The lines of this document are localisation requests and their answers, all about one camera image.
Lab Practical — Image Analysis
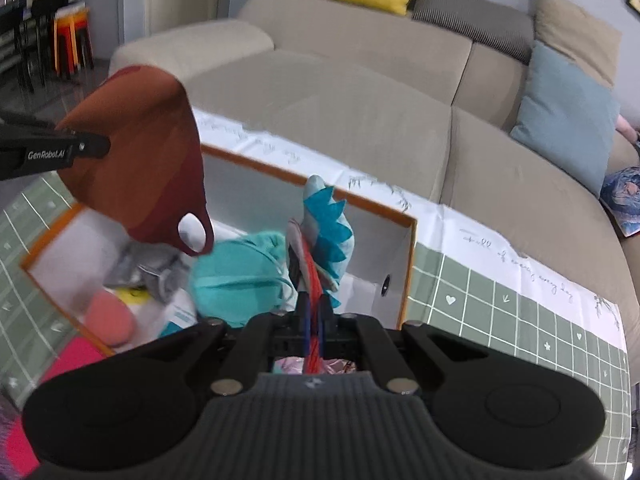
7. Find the pink satin pouch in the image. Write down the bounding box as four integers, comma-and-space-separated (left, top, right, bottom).
272, 357, 357, 376

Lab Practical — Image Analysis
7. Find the orange cardboard box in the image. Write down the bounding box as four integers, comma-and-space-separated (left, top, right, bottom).
20, 142, 418, 356

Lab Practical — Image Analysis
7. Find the blue dinosaur sock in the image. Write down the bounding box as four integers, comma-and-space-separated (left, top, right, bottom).
286, 175, 355, 376

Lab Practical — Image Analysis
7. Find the stack of red orange stools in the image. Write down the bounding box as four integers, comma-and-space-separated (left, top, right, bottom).
52, 7, 96, 78

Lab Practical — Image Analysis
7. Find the light blue pillow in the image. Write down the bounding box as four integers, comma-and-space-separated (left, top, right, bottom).
510, 41, 621, 198

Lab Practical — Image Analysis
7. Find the white packet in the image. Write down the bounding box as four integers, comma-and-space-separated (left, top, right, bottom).
159, 287, 198, 338

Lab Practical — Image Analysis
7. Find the peach makeup sponge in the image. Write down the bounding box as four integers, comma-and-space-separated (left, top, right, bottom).
82, 291, 135, 346

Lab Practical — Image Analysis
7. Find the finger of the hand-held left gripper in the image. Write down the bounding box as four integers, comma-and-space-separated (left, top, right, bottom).
0, 110, 111, 181

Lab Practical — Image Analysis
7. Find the green grid mat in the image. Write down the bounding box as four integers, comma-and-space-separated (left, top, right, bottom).
0, 107, 631, 480

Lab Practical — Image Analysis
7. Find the beige sofa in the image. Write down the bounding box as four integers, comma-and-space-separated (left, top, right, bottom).
107, 0, 640, 321

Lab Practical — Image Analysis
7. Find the teal face mask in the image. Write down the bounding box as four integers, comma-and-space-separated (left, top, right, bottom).
192, 231, 297, 328

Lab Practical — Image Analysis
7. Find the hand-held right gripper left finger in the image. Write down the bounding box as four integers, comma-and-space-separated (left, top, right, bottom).
150, 292, 313, 396

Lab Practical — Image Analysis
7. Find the beige pillow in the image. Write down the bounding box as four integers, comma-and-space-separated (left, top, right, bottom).
534, 0, 623, 90

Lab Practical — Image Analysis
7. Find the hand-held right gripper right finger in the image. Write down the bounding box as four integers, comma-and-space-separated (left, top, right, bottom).
320, 295, 493, 396

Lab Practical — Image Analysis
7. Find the striped pillow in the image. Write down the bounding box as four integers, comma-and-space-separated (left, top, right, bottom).
411, 0, 535, 65

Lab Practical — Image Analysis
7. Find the blue printed pillow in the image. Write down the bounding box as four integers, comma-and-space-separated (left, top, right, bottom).
599, 165, 640, 238

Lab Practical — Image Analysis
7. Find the black chair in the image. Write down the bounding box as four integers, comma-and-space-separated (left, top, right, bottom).
0, 0, 56, 93

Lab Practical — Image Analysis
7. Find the pink box lid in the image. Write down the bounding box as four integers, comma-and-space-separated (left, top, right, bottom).
0, 335, 115, 480

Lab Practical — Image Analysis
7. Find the brown gradient face mask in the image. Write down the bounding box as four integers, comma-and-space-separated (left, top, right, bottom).
52, 65, 216, 257

